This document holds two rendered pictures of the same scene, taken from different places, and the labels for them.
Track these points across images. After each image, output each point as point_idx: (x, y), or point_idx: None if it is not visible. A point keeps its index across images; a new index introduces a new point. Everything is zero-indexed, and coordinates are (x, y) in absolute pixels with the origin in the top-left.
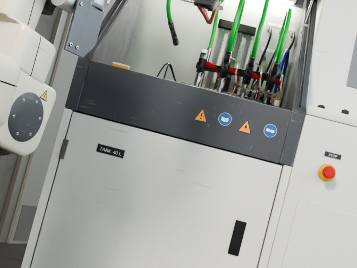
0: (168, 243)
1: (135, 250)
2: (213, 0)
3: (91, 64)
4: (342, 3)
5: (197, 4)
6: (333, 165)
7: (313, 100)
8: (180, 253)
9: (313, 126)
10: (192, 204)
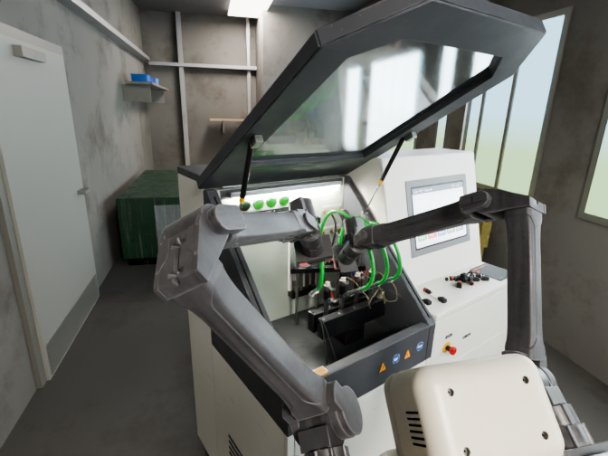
0: (374, 451)
1: None
2: (354, 261)
3: None
4: (395, 194)
5: (344, 272)
6: (449, 340)
7: None
8: (381, 450)
9: (440, 327)
10: (384, 421)
